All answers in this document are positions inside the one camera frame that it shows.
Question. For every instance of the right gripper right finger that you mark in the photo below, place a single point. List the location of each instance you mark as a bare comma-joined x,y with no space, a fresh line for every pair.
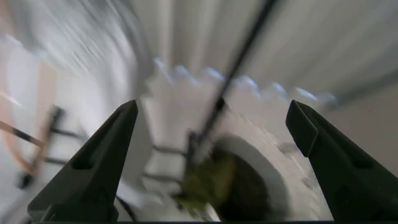
351,174

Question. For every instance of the black clothes rack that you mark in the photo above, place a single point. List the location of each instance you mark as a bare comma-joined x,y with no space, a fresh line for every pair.
236,62

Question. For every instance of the green long-sleeved shirt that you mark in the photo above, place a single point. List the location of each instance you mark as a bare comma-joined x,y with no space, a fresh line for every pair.
211,180

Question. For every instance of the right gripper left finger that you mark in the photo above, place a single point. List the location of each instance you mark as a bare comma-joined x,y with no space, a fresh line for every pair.
93,174

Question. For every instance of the white curtain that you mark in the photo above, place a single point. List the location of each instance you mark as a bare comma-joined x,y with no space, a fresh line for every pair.
311,37

